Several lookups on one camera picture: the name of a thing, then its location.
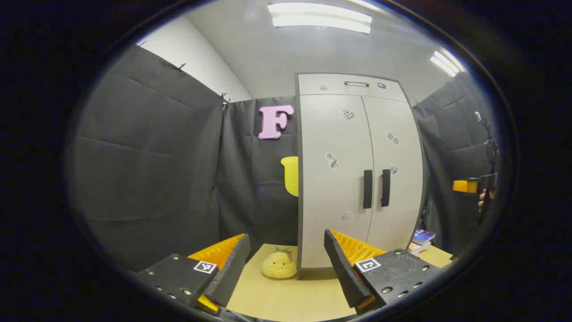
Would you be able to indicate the small ceiling light panel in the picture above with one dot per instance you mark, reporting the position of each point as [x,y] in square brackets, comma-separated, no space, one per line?
[444,63]

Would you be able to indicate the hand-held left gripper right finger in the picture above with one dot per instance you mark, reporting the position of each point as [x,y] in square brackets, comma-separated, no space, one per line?
[342,268]

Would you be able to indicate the white book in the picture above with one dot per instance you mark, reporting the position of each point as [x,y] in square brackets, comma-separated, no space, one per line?
[418,248]

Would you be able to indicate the white shoe cabinet door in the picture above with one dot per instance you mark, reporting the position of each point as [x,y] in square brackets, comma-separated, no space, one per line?
[321,134]
[402,210]

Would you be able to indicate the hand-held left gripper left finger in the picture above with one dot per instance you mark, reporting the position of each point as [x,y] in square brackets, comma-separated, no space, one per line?
[232,268]

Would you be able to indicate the white double-door shoe cabinet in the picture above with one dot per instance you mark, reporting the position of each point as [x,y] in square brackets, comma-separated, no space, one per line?
[298,201]

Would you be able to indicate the white cabinet drawer front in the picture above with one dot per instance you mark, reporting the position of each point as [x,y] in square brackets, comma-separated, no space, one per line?
[357,93]

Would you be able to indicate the yellow plush toy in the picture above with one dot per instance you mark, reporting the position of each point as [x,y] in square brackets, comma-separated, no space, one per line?
[278,266]

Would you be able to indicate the large ceiling light panel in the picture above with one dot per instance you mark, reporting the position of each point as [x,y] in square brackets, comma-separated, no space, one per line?
[319,18]

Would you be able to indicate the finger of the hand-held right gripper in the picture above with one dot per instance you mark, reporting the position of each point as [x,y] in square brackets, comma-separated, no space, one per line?
[464,185]

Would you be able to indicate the blue book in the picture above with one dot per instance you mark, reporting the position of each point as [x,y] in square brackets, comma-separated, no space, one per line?
[423,236]

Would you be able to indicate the black backdrop cloth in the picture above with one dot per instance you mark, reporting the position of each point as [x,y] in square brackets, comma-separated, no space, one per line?
[147,170]

